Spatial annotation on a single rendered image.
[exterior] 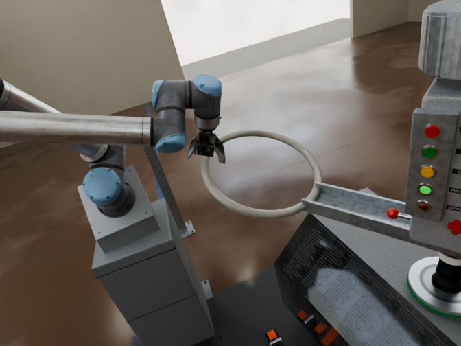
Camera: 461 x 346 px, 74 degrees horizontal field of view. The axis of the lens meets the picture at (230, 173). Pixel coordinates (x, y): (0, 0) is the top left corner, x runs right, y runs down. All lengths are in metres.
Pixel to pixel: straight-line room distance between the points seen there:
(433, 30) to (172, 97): 0.67
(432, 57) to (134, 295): 1.58
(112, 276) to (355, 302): 1.10
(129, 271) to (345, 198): 1.07
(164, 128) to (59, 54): 6.63
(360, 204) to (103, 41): 6.69
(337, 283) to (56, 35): 6.94
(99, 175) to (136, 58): 6.07
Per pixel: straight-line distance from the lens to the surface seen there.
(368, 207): 1.17
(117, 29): 7.32
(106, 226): 1.62
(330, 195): 1.21
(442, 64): 0.76
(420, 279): 1.23
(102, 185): 1.39
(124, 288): 1.74
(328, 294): 1.41
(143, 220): 1.59
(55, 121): 0.97
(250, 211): 1.07
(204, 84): 0.99
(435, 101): 0.77
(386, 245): 1.40
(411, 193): 0.87
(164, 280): 1.72
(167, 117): 0.95
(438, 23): 0.75
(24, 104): 1.19
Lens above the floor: 1.81
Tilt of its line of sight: 31 degrees down
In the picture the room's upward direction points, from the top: 15 degrees counter-clockwise
